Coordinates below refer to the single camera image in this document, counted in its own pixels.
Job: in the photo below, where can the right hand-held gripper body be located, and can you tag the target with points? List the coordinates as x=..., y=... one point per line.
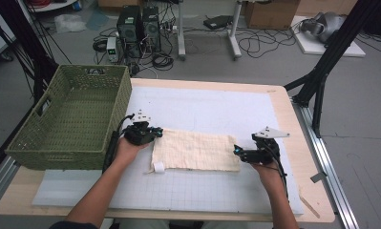
x=263, y=156

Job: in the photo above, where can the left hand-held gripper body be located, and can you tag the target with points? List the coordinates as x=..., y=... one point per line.
x=138, y=133

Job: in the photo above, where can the cream egg-print cloth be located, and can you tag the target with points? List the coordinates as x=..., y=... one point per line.
x=194, y=149

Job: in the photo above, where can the green woven basket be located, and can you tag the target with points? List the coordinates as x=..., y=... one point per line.
x=70, y=120

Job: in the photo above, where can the person's right hand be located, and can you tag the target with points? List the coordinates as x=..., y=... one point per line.
x=272, y=175

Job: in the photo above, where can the person's left hand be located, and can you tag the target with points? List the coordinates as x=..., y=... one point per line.
x=127, y=152

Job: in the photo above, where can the white grid mat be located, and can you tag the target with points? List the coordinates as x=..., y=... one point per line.
x=197, y=101

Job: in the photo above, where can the grey tape piece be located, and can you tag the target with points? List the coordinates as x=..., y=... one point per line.
x=318, y=177

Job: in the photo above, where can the thin wooden stick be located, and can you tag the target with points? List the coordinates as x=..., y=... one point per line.
x=309, y=206

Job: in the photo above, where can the small grey power supply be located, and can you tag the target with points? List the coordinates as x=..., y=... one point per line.
x=112, y=49

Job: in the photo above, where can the white desk leg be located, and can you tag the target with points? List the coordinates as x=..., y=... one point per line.
x=234, y=35
x=181, y=31

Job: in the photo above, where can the black computer tower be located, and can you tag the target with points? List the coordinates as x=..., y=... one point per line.
x=151, y=28
x=128, y=30

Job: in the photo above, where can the white floor board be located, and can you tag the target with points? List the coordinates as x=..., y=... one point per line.
x=312, y=46

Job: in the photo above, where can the person's dark sleeve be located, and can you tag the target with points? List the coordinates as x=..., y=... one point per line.
x=72, y=225

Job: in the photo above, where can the black flat device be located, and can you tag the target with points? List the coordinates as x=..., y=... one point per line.
x=218, y=21

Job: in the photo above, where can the brown cardboard box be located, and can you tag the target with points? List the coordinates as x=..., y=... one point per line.
x=270, y=14

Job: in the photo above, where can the clear plastic bag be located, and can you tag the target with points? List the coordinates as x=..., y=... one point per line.
x=69, y=23

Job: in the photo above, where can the grey headset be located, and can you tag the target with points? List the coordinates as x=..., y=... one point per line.
x=325, y=25

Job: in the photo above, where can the aluminium rail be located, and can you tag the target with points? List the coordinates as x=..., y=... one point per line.
x=331, y=178
x=0, y=181

